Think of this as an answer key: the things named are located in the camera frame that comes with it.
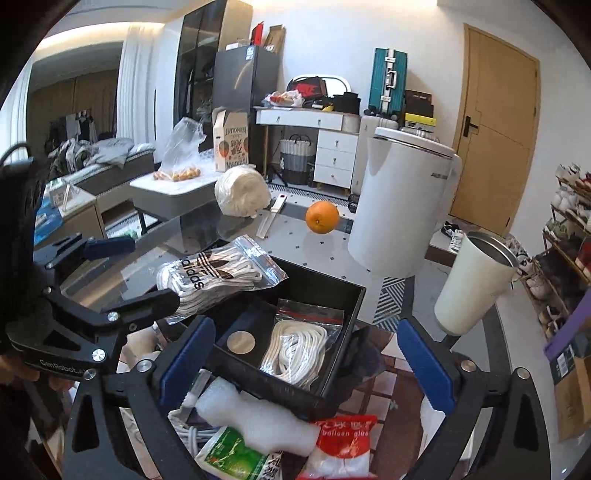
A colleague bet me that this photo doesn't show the red and black bag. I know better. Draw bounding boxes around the red and black bag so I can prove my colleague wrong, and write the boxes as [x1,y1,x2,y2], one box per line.
[286,76,326,97]

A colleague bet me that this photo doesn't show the round metal disc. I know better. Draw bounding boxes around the round metal disc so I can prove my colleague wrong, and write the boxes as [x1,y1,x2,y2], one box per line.
[226,330,256,355]

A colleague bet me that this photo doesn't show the white oval chair back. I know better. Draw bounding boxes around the white oval chair back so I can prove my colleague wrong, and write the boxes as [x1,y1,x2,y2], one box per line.
[288,74,351,95]

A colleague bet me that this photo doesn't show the teal suitcase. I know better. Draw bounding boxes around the teal suitcase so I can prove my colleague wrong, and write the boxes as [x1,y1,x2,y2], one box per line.
[368,47,409,116]

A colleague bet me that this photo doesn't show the person's left hand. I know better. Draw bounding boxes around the person's left hand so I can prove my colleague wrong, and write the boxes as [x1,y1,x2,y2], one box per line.
[0,355,71,392]

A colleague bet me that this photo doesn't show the black cardboard box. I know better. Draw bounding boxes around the black cardboard box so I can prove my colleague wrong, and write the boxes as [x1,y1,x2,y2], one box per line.
[201,256,368,421]

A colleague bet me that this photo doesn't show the white utility knife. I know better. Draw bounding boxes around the white utility knife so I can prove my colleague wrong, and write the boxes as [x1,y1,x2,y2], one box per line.
[256,195,287,240]

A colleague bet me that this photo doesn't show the folded cardboard pieces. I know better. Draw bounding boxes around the folded cardboard pieces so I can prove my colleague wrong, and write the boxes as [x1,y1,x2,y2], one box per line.
[252,23,287,54]

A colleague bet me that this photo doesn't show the clear plastic bag of fruit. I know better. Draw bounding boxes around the clear plastic bag of fruit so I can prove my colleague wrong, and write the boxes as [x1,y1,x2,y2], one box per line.
[154,117,208,183]

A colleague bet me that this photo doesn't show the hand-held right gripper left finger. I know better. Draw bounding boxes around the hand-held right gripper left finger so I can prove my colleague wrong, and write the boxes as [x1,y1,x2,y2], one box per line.
[58,315,218,480]

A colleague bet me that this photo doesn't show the printed desk mat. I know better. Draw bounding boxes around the printed desk mat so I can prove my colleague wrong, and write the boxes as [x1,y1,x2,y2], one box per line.
[115,323,444,480]

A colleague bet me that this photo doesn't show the adidas bag of white cords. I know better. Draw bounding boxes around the adidas bag of white cords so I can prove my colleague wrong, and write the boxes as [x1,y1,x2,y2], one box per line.
[156,234,289,326]

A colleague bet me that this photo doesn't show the white crumpled bag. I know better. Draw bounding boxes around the white crumpled bag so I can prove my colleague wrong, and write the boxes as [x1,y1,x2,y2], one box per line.
[215,165,272,217]

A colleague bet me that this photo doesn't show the light wooden cabinet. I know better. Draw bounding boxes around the light wooden cabinet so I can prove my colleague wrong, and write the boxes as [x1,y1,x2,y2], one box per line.
[34,182,109,250]

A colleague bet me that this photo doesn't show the white foam piece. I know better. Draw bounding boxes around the white foam piece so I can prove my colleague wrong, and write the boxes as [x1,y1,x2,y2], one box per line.
[194,376,321,455]

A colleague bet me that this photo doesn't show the red and white packet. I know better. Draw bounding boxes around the red and white packet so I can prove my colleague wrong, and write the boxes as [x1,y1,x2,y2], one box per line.
[295,415,379,480]

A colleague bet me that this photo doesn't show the white charging cable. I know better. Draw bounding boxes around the white charging cable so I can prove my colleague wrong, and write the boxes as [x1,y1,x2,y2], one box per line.
[166,406,218,455]

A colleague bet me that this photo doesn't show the bag of white rope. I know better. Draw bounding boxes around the bag of white rope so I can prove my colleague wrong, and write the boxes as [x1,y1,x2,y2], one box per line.
[259,298,346,393]

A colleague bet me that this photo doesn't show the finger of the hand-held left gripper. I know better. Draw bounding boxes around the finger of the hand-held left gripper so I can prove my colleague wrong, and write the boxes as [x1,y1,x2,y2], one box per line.
[34,234,137,278]
[43,287,181,352]

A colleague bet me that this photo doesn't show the white desk with drawers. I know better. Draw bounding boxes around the white desk with drawers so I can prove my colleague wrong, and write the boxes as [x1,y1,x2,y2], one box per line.
[255,107,362,189]

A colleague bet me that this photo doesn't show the wooden shoe rack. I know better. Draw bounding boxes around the wooden shoe rack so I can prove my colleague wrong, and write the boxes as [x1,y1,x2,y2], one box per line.
[522,162,591,342]

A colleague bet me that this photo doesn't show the woven basket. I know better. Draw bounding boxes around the woven basket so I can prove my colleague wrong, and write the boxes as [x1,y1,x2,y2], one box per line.
[278,134,317,186]

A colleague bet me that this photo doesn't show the bed with grey bedding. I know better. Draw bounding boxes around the bed with grey bedding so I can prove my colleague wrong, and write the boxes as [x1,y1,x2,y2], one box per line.
[46,138,158,195]

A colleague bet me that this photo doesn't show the geometric patterned rug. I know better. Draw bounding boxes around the geometric patterned rug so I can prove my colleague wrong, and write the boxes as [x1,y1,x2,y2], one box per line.
[372,276,416,333]

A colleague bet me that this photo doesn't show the open brown cardboard box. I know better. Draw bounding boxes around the open brown cardboard box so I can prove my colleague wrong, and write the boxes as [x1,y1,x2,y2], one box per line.
[551,351,591,444]

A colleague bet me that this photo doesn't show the dark grey fridge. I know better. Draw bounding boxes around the dark grey fridge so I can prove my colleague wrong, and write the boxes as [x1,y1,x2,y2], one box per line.
[213,45,280,134]

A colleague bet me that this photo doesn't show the white curtain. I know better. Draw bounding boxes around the white curtain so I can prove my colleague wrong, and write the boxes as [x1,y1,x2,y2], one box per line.
[115,23,160,148]

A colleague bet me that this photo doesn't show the orange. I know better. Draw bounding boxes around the orange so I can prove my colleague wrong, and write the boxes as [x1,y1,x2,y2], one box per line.
[305,200,340,235]

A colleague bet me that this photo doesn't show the small white table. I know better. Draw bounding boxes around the small white table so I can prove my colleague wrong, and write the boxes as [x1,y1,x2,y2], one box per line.
[129,171,232,236]

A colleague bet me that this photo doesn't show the bag of food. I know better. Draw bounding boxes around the bag of food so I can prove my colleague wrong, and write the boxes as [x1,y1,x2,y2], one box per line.
[263,91,304,108]

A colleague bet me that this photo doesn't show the printed cardboard fruit box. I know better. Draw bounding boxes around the printed cardboard fruit box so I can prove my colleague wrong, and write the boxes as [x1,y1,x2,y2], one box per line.
[211,107,251,174]

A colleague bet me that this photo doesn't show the dark glass wardrobe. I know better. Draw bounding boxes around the dark glass wardrobe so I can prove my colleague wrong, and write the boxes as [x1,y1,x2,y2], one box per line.
[173,0,254,139]

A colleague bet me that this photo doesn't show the tall white round appliance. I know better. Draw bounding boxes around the tall white round appliance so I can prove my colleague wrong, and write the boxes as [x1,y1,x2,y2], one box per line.
[347,126,462,280]

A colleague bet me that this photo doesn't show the green and white packet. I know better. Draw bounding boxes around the green and white packet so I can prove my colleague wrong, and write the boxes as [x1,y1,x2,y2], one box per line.
[194,425,282,480]

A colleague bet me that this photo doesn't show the stack of black boxes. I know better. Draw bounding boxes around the stack of black boxes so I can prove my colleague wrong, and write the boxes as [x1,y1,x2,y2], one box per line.
[403,89,437,130]

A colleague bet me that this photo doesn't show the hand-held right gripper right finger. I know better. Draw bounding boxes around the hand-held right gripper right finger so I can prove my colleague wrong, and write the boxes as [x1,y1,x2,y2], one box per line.
[396,318,555,480]

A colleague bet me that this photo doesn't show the wooden door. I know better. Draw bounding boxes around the wooden door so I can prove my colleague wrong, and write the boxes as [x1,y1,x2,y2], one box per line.
[450,23,542,238]

